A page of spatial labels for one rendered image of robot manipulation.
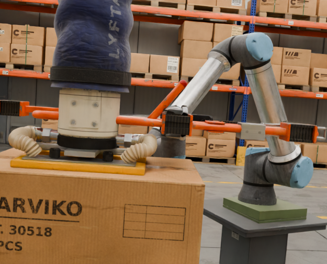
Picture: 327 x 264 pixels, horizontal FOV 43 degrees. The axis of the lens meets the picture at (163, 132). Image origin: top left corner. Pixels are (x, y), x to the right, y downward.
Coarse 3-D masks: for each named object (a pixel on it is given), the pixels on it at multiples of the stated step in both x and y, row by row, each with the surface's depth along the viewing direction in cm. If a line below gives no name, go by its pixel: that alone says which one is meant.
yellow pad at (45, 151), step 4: (44, 148) 125; (40, 152) 123; (44, 152) 123; (48, 152) 123; (60, 152) 124; (100, 152) 125; (68, 156) 124; (72, 156) 124; (96, 156) 124; (100, 156) 124; (116, 156) 124; (136, 160) 124; (140, 160) 124; (144, 160) 124
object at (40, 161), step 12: (24, 156) 111; (36, 156) 109; (48, 156) 111; (60, 156) 112; (108, 156) 108; (36, 168) 105; (48, 168) 105; (60, 168) 105; (72, 168) 105; (84, 168) 105; (96, 168) 105; (108, 168) 105; (120, 168) 105; (132, 168) 105; (144, 168) 107
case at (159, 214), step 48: (0, 192) 100; (48, 192) 100; (96, 192) 100; (144, 192) 100; (192, 192) 101; (0, 240) 101; (48, 240) 101; (96, 240) 101; (144, 240) 101; (192, 240) 102
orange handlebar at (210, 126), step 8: (32, 112) 116; (40, 112) 115; (48, 112) 115; (56, 112) 116; (120, 120) 116; (128, 120) 116; (136, 120) 116; (144, 120) 116; (152, 120) 116; (160, 120) 116; (208, 120) 121; (192, 128) 117; (200, 128) 117; (208, 128) 116; (216, 128) 116; (224, 128) 116; (232, 128) 117; (240, 128) 117; (272, 128) 117; (280, 128) 117
